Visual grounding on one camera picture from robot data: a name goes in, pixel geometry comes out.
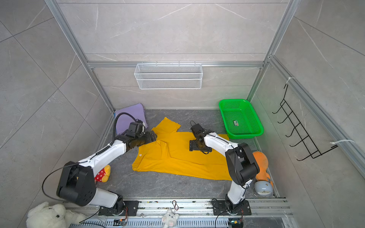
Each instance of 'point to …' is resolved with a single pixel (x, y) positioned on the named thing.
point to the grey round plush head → (263, 189)
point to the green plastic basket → (240, 119)
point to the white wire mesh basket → (187, 76)
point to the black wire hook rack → (306, 140)
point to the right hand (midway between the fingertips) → (199, 148)
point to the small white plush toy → (168, 220)
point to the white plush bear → (43, 215)
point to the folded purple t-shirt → (137, 111)
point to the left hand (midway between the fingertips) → (153, 135)
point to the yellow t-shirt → (170, 153)
